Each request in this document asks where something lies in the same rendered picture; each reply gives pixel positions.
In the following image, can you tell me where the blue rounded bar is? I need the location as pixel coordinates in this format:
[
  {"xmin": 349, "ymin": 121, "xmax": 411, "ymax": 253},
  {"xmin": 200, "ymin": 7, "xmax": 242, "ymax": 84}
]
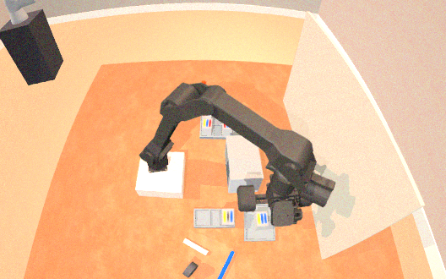
[{"xmin": 217, "ymin": 251, "xmax": 234, "ymax": 279}]

